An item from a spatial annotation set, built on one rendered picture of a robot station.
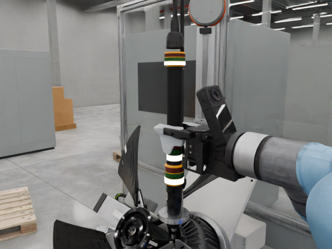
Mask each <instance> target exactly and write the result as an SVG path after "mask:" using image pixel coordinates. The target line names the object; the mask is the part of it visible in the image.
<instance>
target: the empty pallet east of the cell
mask: <svg viewBox="0 0 332 249"><path fill-rule="evenodd" d="M18 225H20V228H21V230H19V231H17V232H13V233H9V234H5V235H1V236H0V242H2V241H6V240H10V239H13V238H17V237H21V236H25V235H29V234H32V233H36V232H37V222H36V217H35V214H34V209H33V206H32V202H31V199H30V195H29V191H28V187H22V188H16V189H10V190H4V191H0V230H1V229H5V228H10V227H14V226H18Z"/></svg>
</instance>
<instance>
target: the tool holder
mask: <svg viewBox="0 0 332 249"><path fill-rule="evenodd" d="M185 186H186V178H184V183H183V184H182V203H181V214H179V215H169V214H168V213H167V206H166V207H163V208H162V209H160V210H159V214H158V217H159V219H160V220H161V221H162V222H164V223H166V224H171V225H177V224H182V223H185V222H186V221H188V220H189V211H188V209H186V208H185V207H183V189H184V188H185Z"/></svg>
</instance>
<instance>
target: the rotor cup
mask: <svg viewBox="0 0 332 249"><path fill-rule="evenodd" d="M132 226H135V227H136V232H135V233H134V234H133V235H131V234H130V233H129V230H130V228H131V227H132ZM175 233H176V239H179V240H181V241H182V242H184V234H183V231H182V228H181V226H180V225H179V228H177V230H176V232H175ZM171 235H172V230H171V228H169V226H168V224H166V223H164V224H163V222H162V221H161V220H160V219H159V217H156V216H154V215H152V214H151V213H150V211H149V210H147V209H145V208H143V207H134V208H131V209H130V210H128V211H127V212H126V213H125V214H124V215H123V216H122V217H121V218H120V220H119V222H118V223H117V226H116V229H115V233H114V244H115V247H116V249H159V248H160V247H162V246H164V245H166V244H168V243H170V242H172V238H171ZM149 241H153V242H155V243H157V244H158V245H157V246H154V245H152V244H150V243H149Z"/></svg>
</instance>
